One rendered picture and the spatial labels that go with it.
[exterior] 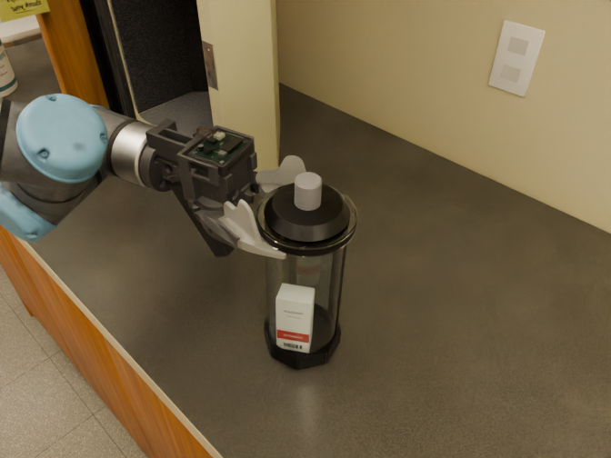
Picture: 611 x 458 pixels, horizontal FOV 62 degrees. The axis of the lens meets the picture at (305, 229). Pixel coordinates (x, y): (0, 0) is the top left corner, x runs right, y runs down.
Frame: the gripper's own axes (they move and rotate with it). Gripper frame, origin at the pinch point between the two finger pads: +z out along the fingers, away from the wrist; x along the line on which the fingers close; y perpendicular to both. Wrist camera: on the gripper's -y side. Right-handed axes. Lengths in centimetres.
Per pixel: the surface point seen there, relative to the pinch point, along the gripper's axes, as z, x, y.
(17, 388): -106, -3, -116
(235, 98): -24.7, 22.0, -0.8
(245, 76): -24.2, 24.3, 2.0
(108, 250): -36.6, 0.2, -21.3
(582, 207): 29, 49, -20
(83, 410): -81, 2, -116
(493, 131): 11, 54, -13
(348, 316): 3.5, 6.9, -20.7
